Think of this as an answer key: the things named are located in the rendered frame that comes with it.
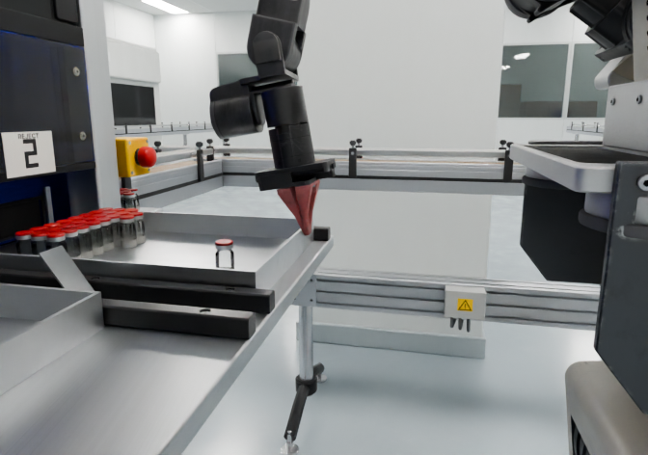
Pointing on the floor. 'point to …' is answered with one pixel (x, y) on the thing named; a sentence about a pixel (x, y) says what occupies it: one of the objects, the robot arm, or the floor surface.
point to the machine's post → (78, 182)
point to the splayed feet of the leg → (300, 408)
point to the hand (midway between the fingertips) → (307, 228)
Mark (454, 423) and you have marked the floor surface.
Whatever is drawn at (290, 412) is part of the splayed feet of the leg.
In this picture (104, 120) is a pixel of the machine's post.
